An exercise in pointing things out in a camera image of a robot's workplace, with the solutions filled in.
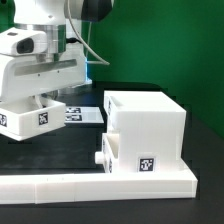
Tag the white drawer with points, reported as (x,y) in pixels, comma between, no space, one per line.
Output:
(108,156)
(30,117)

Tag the white drawer cabinet box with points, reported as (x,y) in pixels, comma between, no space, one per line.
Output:
(144,131)

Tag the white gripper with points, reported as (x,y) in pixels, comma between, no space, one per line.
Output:
(24,76)

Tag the white marker tag plate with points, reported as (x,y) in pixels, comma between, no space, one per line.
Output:
(84,115)

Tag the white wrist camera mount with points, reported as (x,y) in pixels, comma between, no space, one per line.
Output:
(16,42)

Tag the white L-shaped fence wall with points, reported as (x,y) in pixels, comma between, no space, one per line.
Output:
(58,188)

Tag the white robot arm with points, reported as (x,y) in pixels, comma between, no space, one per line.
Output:
(37,55)

